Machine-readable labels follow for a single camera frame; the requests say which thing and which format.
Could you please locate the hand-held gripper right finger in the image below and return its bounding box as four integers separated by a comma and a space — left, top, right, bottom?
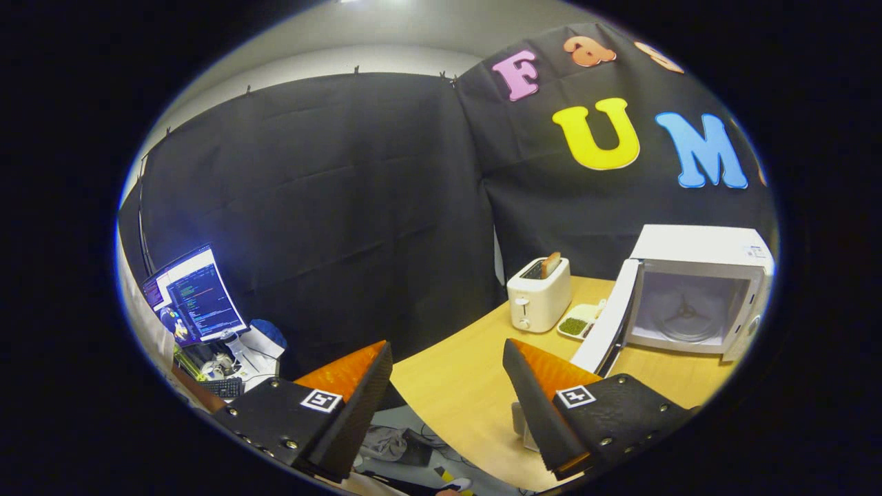
503, 338, 693, 482

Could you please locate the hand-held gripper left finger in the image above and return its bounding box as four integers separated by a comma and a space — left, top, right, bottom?
212, 340, 393, 483

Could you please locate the white microwave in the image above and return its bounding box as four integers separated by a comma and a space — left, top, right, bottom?
571, 224, 776, 378

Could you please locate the small white tray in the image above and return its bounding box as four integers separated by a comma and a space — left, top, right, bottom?
511, 402, 540, 453

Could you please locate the grey cloth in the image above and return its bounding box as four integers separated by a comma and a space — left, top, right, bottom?
362, 427, 409, 462

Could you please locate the white divided bean dish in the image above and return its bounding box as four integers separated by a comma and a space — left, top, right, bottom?
557, 300, 607, 342

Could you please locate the white toaster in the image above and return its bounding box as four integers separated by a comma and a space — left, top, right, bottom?
506, 257, 573, 333

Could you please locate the white device stand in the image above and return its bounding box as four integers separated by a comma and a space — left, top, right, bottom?
227, 331, 285, 386

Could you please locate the blue cloth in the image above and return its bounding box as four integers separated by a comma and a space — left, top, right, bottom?
249, 318, 287, 349

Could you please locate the black keyboard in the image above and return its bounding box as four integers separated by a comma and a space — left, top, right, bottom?
200, 377, 245, 400

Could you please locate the computer monitor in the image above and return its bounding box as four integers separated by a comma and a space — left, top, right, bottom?
141, 243, 249, 347

